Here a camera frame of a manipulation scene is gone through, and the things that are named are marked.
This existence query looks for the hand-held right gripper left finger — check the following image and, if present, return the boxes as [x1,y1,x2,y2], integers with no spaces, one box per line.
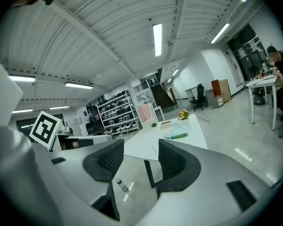
[49,139,125,221]

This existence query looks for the black bag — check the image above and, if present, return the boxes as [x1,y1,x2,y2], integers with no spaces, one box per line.
[252,87,266,105]

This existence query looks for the white perforated panel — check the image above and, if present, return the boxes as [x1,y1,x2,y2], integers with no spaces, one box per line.
[148,102,159,124]

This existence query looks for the translucent blue green pouch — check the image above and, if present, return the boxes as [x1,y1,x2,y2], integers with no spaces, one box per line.
[165,122,190,139]

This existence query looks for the small glass vial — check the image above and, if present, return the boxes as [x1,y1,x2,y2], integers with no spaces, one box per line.
[116,179,129,192]

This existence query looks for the white table with thin legs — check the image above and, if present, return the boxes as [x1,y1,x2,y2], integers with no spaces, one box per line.
[245,75,278,131]

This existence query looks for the pink board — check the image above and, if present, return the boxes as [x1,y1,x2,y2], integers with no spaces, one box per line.
[137,105,152,125]

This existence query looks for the white drawer unit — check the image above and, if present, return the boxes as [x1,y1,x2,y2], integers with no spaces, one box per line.
[206,89,225,108]

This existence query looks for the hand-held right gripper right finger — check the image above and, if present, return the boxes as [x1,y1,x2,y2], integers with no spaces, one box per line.
[136,139,273,226]

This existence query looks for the white metal storage shelf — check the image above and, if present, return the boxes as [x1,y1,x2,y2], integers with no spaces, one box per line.
[96,92,142,134]

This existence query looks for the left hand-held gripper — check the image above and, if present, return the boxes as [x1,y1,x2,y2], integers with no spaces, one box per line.
[29,111,114,152]

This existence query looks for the orange flowers in pot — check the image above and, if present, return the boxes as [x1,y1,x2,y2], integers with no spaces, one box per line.
[178,109,191,121]

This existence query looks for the white chair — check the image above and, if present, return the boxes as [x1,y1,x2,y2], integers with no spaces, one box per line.
[154,105,166,122]

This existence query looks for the black office chair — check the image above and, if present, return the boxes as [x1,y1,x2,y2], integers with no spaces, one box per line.
[190,83,208,112]

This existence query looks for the red and wooden cabinet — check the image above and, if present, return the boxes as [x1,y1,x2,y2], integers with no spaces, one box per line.
[211,79,232,103]

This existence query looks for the staircase with railing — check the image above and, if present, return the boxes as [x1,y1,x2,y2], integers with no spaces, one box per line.
[150,82,178,111]

